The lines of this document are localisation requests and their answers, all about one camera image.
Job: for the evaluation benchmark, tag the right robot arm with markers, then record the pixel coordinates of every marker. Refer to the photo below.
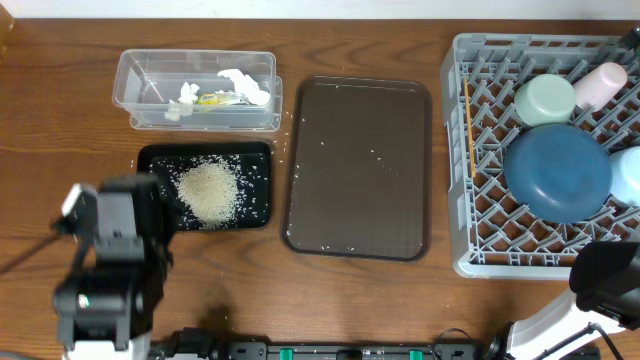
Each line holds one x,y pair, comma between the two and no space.
602,299

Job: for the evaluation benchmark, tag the pile of white rice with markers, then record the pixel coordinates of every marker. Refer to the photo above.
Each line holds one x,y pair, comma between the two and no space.
217,192

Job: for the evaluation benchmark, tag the white tissue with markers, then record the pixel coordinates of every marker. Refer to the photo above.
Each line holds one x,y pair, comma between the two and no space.
189,92

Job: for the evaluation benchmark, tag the dark blue plate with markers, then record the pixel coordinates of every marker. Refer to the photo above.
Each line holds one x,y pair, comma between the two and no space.
559,172

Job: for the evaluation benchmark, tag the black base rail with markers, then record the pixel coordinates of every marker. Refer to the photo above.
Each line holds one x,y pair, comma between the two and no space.
204,344

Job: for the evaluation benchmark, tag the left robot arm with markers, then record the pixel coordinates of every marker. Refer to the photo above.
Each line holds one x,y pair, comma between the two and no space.
105,304

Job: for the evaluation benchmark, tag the pink cup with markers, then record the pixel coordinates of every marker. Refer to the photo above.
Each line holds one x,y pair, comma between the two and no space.
600,86

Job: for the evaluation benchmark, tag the light blue bowl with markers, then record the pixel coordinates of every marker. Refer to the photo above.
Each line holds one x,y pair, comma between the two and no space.
625,165

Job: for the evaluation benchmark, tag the green snack wrapper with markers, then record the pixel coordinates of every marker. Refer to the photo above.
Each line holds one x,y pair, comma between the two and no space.
221,99

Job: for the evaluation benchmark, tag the grey dishwasher rack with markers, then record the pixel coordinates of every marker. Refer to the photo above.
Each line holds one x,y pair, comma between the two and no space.
492,235

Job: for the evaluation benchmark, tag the black waste tray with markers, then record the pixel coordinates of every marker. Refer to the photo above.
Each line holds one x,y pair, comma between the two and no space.
148,153

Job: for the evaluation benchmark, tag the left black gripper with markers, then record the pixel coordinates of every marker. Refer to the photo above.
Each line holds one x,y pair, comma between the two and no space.
165,217

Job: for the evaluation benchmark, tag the wooden chopstick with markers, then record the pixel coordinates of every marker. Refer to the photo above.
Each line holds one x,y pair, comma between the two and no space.
470,139

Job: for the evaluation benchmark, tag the dark brown serving tray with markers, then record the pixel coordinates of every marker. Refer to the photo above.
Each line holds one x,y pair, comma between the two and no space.
360,170

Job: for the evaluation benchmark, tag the clear plastic bin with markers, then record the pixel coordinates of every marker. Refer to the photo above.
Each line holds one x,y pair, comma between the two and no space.
147,78

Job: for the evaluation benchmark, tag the mint green bowl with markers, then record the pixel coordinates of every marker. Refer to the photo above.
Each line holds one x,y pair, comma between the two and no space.
545,99

